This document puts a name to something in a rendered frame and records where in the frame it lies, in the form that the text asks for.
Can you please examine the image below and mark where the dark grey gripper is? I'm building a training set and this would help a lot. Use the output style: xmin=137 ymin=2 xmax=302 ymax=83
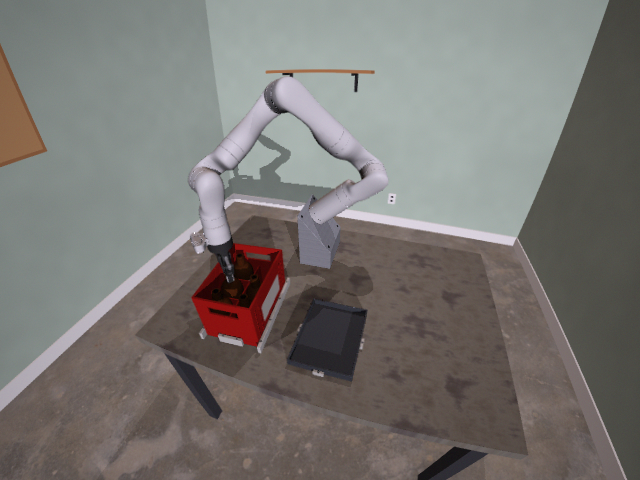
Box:
xmin=207 ymin=235 xmax=234 ymax=283

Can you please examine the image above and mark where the red bottle crate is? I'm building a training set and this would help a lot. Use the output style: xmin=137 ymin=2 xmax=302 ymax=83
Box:
xmin=191 ymin=246 xmax=285 ymax=347

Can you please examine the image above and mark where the brown glass bottle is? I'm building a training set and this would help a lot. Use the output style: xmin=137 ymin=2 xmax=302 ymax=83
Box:
xmin=237 ymin=294 xmax=252 ymax=308
xmin=246 ymin=274 xmax=262 ymax=301
xmin=221 ymin=274 xmax=244 ymax=299
xmin=210 ymin=288 xmax=233 ymax=316
xmin=233 ymin=253 xmax=254 ymax=281

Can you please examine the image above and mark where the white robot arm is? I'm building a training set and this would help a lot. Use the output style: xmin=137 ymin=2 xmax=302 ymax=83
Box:
xmin=188 ymin=76 xmax=389 ymax=253

